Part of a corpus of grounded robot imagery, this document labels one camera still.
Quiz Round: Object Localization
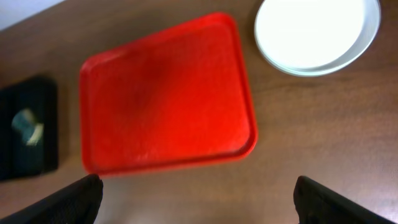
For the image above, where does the black plastic tray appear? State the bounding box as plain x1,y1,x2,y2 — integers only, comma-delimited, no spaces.
1,75,59,181

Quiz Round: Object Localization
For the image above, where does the green yellow sponge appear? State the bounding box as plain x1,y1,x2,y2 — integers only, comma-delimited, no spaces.
11,108,44,146

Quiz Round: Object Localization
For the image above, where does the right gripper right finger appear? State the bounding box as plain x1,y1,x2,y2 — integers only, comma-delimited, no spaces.
294,175,394,224

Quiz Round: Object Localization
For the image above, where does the red plastic tray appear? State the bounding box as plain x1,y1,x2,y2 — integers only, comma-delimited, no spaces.
79,12,258,175

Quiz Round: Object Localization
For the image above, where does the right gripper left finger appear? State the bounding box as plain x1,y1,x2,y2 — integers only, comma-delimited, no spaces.
1,174,103,224

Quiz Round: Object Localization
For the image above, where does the white plate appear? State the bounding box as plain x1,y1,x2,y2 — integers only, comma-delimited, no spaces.
254,0,381,77

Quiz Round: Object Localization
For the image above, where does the light blue plate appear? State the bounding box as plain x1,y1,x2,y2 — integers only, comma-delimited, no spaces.
264,47,373,78

